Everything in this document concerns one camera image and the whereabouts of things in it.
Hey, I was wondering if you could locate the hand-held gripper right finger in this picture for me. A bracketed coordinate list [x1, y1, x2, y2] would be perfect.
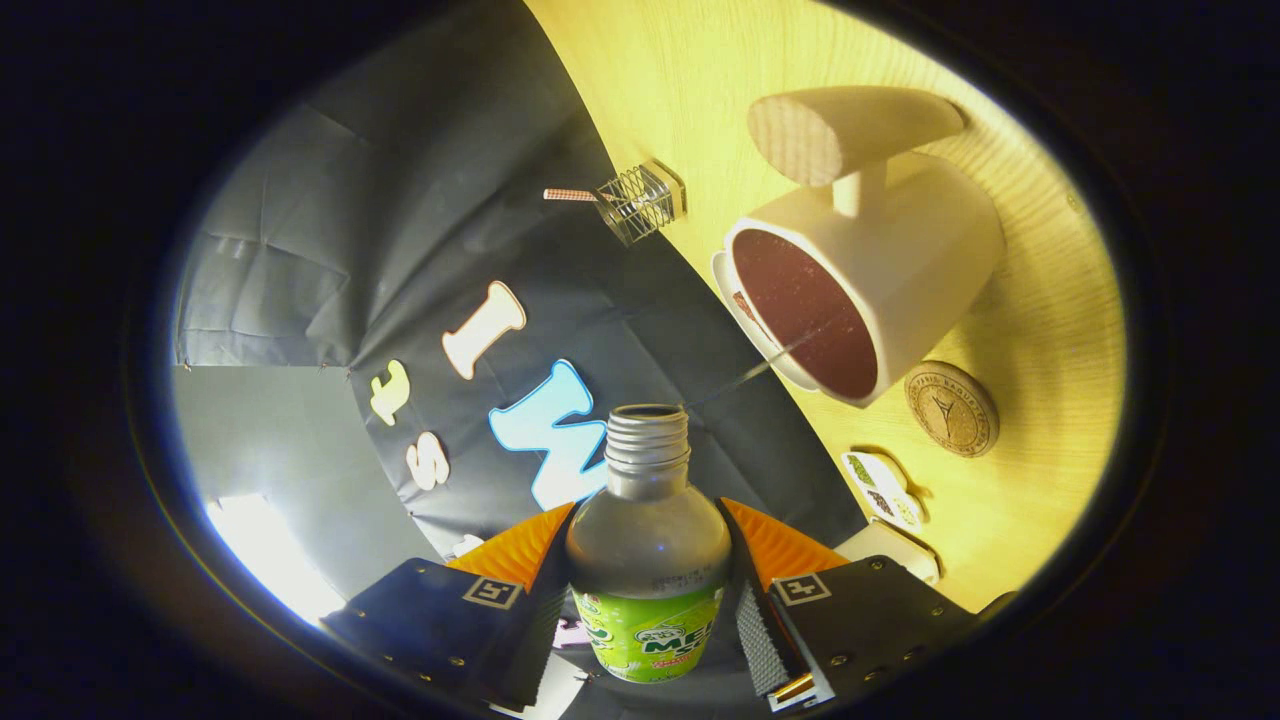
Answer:
[718, 497, 986, 713]

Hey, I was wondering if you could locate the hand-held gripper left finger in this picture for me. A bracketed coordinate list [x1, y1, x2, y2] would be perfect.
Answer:
[320, 502, 577, 713]

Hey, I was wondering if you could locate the silver juice bottle green label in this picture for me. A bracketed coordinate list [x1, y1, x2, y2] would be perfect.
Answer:
[566, 403, 733, 685]

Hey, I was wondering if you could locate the round cork coaster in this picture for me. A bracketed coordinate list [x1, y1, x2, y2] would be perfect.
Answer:
[905, 361, 1000, 459]

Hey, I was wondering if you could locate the white cup with wooden handle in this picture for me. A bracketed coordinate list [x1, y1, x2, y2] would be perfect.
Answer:
[725, 86, 1006, 408]

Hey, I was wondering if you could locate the white toaster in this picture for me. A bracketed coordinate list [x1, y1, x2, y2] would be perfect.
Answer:
[835, 520, 941, 586]

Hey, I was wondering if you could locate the white divided dish of beans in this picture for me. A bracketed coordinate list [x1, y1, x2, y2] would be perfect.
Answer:
[842, 450, 926, 531]

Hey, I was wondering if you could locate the white round plate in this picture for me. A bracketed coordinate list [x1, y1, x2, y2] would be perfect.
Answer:
[711, 250, 821, 393]

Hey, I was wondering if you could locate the black backdrop cloth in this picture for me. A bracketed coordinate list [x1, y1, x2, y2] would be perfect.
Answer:
[175, 0, 866, 720]

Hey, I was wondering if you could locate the wooden table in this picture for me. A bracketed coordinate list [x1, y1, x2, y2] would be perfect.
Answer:
[525, 0, 1129, 613]

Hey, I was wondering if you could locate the wire mesh holder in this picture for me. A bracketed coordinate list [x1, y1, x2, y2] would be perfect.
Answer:
[597, 160, 688, 247]

